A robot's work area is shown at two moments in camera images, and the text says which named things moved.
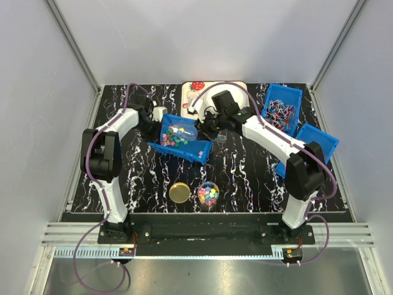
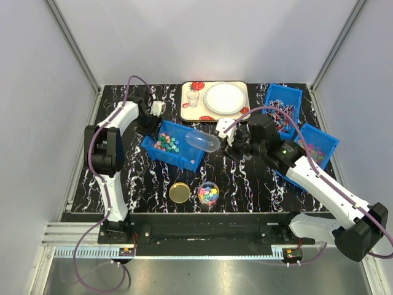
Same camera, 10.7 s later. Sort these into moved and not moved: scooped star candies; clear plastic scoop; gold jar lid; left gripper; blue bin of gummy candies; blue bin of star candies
Moved: clear plastic scoop; blue bin of star candies
Not moved: scooped star candies; gold jar lid; left gripper; blue bin of gummy candies
